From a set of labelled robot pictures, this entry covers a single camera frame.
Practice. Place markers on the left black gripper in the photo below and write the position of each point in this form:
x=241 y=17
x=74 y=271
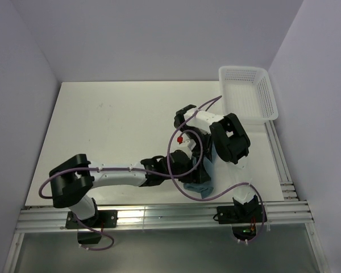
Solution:
x=200 y=176

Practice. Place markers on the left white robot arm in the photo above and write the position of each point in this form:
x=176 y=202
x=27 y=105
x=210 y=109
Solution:
x=73 y=179

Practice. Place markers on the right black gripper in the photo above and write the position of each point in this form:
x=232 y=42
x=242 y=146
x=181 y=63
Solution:
x=206 y=148

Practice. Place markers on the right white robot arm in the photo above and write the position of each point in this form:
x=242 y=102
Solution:
x=226 y=136

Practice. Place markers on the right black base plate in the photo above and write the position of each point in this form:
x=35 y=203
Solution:
x=227 y=214

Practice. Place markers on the white perforated plastic basket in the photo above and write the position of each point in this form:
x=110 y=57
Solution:
x=248 y=93

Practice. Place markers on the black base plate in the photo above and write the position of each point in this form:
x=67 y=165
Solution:
x=227 y=214
x=101 y=219

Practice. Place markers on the aluminium rail frame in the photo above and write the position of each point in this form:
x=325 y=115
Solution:
x=149 y=217

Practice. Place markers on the teal blue t shirt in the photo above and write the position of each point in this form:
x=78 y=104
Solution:
x=205 y=190

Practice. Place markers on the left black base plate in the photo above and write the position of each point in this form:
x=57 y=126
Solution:
x=101 y=219

